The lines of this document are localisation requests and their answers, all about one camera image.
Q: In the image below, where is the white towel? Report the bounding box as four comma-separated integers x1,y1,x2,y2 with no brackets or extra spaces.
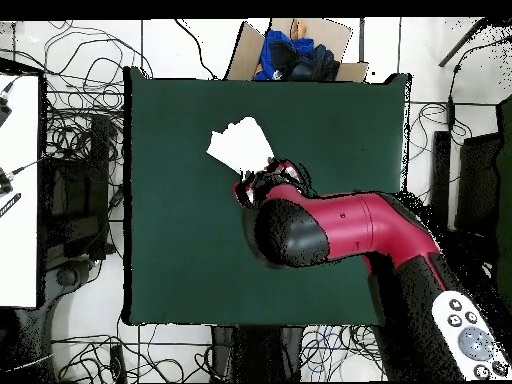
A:
205,116,277,177

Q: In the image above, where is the dark green table cloth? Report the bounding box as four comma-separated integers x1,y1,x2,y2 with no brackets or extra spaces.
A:
122,65,412,327

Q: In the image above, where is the brown cardboard box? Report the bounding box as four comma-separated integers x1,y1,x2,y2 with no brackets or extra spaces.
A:
223,17,370,83

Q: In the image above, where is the dark navy garment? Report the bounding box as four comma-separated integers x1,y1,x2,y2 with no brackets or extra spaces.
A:
269,39,341,82

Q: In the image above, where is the blue garment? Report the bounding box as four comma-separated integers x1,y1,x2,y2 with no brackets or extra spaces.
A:
253,29,317,82

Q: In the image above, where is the black power strip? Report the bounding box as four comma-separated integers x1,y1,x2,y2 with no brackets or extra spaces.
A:
109,343,127,383

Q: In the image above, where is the white desk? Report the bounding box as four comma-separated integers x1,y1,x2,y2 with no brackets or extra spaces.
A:
0,73,41,309

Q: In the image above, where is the black labelled bar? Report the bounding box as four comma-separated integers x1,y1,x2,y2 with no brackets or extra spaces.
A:
0,192,22,219

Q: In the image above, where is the black device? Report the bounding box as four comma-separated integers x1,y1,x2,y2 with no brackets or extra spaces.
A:
0,157,49,197
0,81,15,127

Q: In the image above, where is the black rod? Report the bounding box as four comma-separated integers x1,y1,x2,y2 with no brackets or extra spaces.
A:
437,17,497,68

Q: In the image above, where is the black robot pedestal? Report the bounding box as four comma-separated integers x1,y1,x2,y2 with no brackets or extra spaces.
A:
210,325,305,383

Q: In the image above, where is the black and blue cable tangle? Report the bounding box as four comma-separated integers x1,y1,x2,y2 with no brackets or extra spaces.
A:
299,323,387,383

